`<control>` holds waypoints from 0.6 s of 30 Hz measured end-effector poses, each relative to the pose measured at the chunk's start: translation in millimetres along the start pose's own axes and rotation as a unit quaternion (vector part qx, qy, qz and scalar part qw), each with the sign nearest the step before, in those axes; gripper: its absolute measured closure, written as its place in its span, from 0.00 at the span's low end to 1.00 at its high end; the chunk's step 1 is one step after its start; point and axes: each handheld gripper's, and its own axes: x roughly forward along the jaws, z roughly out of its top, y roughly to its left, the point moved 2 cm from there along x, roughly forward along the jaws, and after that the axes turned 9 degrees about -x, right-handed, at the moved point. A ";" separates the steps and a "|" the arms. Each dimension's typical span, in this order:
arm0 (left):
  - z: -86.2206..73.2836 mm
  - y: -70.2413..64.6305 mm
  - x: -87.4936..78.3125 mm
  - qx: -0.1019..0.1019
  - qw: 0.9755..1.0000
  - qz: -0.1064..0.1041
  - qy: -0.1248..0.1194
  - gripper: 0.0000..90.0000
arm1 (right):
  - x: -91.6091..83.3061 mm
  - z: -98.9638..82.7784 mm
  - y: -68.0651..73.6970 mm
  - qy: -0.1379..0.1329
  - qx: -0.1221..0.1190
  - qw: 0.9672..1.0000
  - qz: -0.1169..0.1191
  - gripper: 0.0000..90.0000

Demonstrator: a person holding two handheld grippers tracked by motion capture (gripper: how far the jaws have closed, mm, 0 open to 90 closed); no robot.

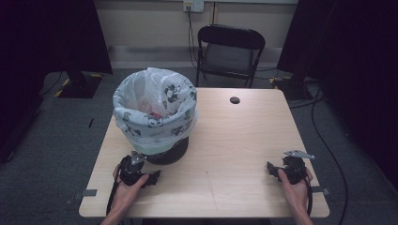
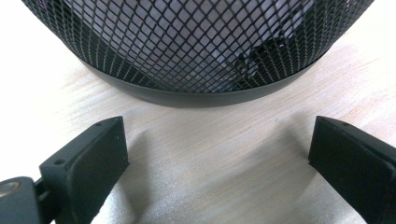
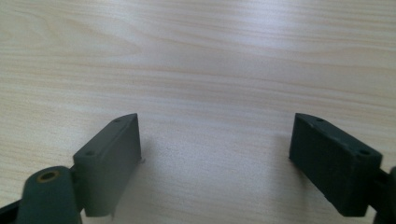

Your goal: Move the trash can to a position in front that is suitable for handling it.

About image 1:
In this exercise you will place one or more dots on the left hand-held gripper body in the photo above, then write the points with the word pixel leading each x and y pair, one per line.
pixel 130 173

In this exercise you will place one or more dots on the black folding chair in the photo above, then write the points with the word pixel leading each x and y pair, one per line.
pixel 230 53

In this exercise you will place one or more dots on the black mesh waste bin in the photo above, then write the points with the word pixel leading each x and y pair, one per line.
pixel 170 154

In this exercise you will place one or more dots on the black stand base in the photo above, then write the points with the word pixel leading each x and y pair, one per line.
pixel 79 86
pixel 292 87

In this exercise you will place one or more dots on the white printed plastic bag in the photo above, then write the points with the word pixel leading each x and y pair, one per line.
pixel 156 103

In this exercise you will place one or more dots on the grey tape strip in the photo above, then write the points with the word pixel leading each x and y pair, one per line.
pixel 319 190
pixel 89 192

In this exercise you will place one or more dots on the black curtain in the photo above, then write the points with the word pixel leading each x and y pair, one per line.
pixel 47 37
pixel 353 62

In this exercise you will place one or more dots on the person's left hand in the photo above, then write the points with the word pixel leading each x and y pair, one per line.
pixel 126 195

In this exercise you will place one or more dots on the person's right hand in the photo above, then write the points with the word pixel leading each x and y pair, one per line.
pixel 298 193

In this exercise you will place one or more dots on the white wall socket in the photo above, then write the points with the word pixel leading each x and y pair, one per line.
pixel 193 5

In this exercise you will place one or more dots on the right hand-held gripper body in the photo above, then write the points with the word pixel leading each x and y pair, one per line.
pixel 295 172

